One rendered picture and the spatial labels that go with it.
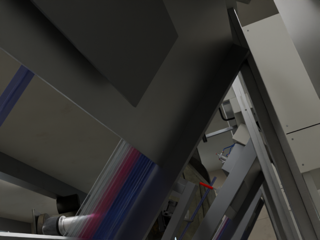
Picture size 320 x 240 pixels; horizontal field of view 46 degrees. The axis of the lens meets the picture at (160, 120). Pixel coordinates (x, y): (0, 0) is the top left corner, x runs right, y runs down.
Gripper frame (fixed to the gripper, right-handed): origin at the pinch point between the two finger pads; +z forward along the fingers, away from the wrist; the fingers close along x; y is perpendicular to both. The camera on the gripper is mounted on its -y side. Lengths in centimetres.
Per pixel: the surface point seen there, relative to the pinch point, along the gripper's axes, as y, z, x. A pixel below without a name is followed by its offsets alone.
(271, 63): 75, 23, -32
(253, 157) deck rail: 32, 25, -32
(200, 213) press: 19, -65, 351
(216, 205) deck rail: 9.2, 15.5, -32.1
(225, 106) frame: 52, 8, -29
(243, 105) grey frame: 52, 16, -36
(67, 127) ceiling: 82, -294, 306
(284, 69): 73, 28, -32
